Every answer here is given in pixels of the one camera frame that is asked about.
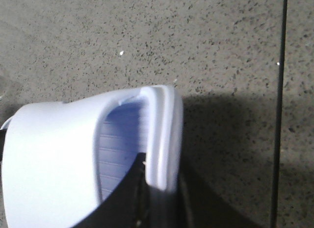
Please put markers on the light blue slipper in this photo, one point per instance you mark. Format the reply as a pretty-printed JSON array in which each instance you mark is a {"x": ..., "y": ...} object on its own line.
[{"x": 60, "y": 161}]

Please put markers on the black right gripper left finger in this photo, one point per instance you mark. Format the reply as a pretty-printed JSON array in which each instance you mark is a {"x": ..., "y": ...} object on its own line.
[{"x": 127, "y": 206}]

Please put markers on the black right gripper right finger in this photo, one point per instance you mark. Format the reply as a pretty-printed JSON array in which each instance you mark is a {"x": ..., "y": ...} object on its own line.
[{"x": 170, "y": 209}]

